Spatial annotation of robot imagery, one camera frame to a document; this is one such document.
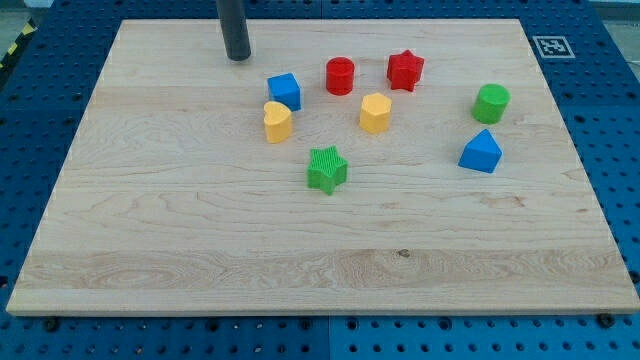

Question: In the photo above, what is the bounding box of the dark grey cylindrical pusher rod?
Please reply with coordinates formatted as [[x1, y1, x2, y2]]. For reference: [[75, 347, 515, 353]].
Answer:
[[216, 0, 251, 61]]

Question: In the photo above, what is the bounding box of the blue cube block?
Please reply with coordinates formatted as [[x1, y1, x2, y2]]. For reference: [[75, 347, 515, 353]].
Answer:
[[267, 73, 302, 111]]

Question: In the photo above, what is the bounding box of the green star block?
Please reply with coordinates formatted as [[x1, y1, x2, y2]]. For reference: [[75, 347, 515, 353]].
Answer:
[[307, 145, 348, 196]]

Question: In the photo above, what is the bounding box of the red star block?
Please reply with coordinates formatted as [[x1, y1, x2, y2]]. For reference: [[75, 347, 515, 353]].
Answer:
[[386, 50, 425, 92]]

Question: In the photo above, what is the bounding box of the yellow heart block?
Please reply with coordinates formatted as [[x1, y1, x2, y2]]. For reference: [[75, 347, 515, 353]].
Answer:
[[263, 101, 293, 143]]

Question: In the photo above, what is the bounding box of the red cylinder block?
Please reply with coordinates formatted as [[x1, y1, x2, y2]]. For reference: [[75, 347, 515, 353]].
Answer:
[[325, 57, 355, 96]]

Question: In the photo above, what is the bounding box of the yellow hexagon block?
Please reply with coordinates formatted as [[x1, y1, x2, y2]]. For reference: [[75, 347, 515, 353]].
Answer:
[[359, 93, 392, 134]]

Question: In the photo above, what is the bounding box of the light wooden board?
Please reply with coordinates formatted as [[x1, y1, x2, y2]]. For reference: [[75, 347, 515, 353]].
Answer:
[[7, 19, 639, 317]]

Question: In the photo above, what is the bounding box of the green cylinder block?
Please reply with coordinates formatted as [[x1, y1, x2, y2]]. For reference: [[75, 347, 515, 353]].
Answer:
[[471, 83, 511, 125]]

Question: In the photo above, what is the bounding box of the blue triangular prism block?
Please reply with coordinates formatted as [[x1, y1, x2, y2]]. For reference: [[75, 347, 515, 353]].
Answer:
[[458, 129, 503, 173]]

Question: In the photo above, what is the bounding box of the white fiducial marker tag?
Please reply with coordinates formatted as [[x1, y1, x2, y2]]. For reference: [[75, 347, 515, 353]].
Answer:
[[532, 35, 575, 59]]

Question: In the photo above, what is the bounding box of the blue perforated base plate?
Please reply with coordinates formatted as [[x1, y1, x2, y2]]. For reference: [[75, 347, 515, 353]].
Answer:
[[1, 1, 639, 359]]

